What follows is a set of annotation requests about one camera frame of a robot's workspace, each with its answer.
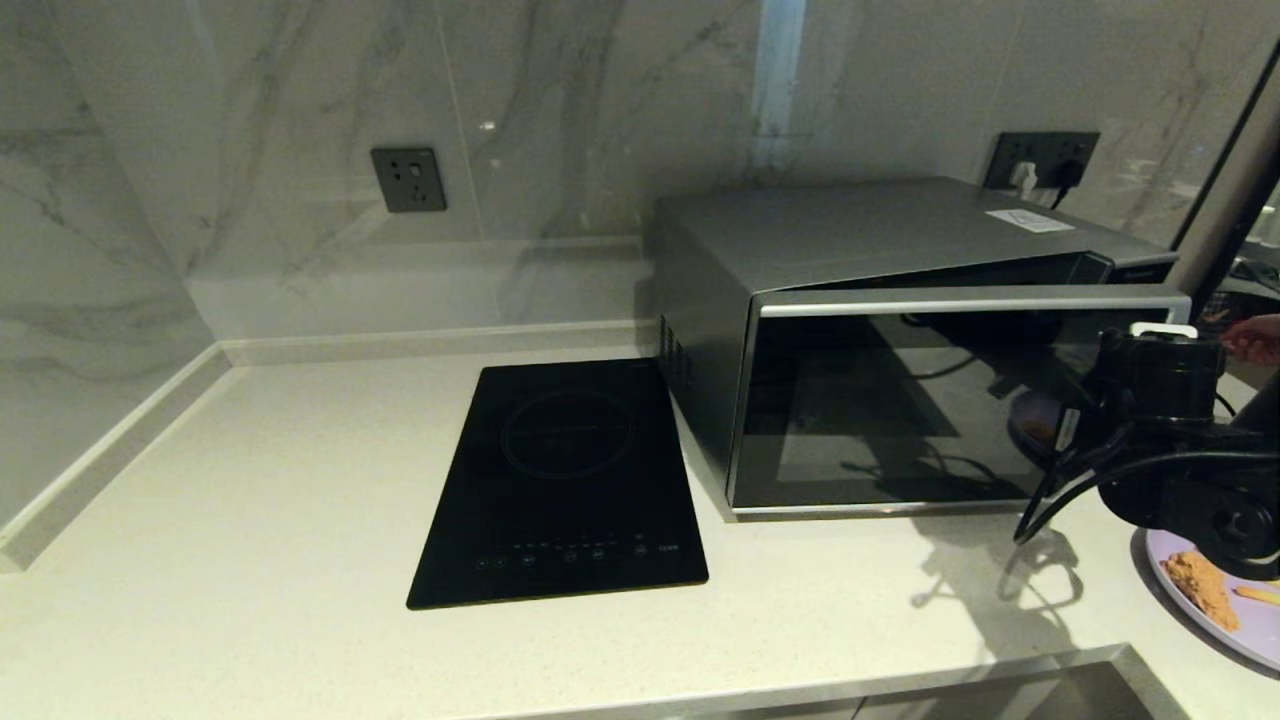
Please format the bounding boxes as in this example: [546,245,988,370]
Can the lavender plate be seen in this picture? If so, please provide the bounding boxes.
[1143,528,1280,672]

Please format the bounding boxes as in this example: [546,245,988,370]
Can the fried chicken piece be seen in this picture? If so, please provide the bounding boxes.
[1160,550,1241,633]

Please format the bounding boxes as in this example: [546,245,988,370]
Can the silver microwave oven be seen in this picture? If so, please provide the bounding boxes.
[652,178,1181,501]

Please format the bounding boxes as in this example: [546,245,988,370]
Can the person's bare hand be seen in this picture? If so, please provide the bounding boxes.
[1222,314,1280,366]

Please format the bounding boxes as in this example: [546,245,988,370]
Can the white sticker label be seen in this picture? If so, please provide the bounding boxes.
[985,208,1076,234]

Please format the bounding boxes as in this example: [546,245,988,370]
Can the black induction cooktop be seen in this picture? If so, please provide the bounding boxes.
[405,358,711,611]

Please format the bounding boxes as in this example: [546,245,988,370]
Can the dark vertical frame post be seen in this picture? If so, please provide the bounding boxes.
[1165,40,1280,301]

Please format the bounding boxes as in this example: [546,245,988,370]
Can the grey double wall socket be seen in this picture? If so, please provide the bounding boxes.
[983,131,1101,191]

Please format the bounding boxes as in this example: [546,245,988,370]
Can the grey single wall socket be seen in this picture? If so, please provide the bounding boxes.
[370,147,449,214]

